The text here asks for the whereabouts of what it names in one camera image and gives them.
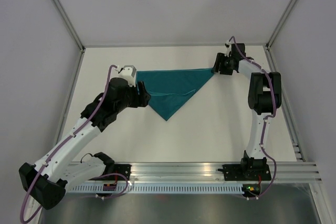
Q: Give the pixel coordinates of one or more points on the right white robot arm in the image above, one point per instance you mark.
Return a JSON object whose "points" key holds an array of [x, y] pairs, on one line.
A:
{"points": [[264, 99]]}

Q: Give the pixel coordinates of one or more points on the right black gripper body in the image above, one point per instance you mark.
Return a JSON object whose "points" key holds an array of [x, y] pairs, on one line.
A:
{"points": [[225, 65]]}

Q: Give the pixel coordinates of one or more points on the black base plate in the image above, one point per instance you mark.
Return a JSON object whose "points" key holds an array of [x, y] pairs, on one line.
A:
{"points": [[114, 170], [235, 172]]}

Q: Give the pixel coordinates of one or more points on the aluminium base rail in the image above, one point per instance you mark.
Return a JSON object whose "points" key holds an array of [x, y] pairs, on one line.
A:
{"points": [[208, 172]]}

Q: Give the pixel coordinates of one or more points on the aluminium frame corner post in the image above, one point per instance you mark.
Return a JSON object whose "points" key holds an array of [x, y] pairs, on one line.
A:
{"points": [[281, 22]]}

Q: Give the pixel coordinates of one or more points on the left aluminium frame post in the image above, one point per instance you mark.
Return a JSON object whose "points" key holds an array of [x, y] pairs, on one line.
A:
{"points": [[68, 24]]}

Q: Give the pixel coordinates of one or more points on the teal satin napkin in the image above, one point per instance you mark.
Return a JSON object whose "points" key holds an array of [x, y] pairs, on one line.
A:
{"points": [[171, 89]]}

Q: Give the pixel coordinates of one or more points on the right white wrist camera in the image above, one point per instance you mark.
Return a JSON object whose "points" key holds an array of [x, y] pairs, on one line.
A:
{"points": [[228, 45]]}

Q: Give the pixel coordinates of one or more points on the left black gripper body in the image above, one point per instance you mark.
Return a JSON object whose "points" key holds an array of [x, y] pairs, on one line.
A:
{"points": [[132, 98]]}

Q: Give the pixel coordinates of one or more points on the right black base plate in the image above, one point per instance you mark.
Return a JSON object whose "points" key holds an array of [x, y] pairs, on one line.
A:
{"points": [[235, 172]]}

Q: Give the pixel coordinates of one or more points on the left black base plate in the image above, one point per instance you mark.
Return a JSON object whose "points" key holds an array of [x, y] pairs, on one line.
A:
{"points": [[114, 170]]}

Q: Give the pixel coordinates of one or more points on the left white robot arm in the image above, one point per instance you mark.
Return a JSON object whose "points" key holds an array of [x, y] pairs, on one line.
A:
{"points": [[48, 179]]}

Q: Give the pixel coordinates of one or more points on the white slotted cable duct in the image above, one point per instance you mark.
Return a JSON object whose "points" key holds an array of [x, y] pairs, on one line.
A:
{"points": [[156, 188]]}

